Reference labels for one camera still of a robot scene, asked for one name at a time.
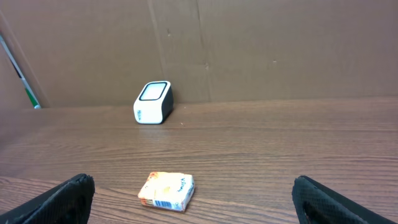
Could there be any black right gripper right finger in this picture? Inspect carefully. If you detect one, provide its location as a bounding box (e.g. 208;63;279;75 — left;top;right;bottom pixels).
292;175;395;224

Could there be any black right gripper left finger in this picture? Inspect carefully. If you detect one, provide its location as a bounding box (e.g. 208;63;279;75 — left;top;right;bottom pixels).
1;174;95;224

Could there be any orange tissue pack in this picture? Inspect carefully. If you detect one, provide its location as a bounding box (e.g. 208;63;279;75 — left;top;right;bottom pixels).
137;172;195;212

